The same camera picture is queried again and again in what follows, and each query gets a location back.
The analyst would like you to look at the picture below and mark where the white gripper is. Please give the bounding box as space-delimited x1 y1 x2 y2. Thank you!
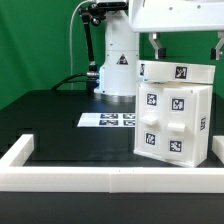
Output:
129 0 224 60

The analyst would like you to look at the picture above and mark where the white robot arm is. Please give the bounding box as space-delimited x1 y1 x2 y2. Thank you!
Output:
93 0 224 99

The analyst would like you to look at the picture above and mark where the black cable bundle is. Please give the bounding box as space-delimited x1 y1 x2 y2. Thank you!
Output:
51 71 100 92

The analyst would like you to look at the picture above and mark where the white cabinet body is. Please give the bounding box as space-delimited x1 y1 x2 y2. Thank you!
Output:
134 82 212 167

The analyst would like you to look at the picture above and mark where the white marker base sheet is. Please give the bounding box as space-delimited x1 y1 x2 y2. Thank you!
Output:
78 113 135 128

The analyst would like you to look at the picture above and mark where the white door panel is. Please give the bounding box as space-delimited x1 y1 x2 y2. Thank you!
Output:
162 88 197 161
136 83 163 155

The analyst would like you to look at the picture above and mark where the white cabinet top block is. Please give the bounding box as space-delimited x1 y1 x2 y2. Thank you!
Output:
137 60 215 84

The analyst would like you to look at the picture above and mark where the white cable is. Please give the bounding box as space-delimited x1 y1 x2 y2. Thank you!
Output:
69 0 93 91

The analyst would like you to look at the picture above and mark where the white U-shaped frame wall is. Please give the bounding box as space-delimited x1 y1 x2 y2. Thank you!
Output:
0 134 224 193

